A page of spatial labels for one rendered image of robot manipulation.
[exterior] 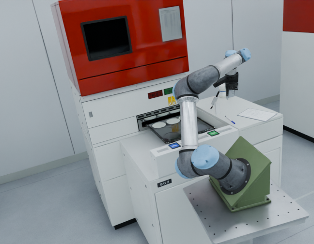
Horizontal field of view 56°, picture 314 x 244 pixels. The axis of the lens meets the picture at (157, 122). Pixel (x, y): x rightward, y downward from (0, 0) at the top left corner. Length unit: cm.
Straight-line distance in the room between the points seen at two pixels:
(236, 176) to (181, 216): 64
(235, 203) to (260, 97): 354
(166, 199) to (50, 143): 223
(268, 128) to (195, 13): 231
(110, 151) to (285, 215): 130
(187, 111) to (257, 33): 315
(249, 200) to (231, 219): 12
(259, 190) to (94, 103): 122
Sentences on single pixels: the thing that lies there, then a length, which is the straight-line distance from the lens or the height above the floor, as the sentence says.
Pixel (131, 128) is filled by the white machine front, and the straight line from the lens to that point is 221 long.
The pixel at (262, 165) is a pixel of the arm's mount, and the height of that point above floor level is 102.
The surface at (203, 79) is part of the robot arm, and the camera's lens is 150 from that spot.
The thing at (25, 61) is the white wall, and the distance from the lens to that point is 348.
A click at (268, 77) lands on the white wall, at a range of 483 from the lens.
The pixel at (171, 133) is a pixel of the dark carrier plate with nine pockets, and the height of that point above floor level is 90.
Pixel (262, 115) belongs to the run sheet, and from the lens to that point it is 202.
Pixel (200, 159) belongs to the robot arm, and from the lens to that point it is 133.
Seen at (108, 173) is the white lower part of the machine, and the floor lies 57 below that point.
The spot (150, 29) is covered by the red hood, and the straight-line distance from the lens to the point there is 206.
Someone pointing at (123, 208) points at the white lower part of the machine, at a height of 22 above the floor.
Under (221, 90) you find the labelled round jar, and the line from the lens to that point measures 237.
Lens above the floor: 176
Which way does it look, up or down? 23 degrees down
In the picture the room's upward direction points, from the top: 8 degrees counter-clockwise
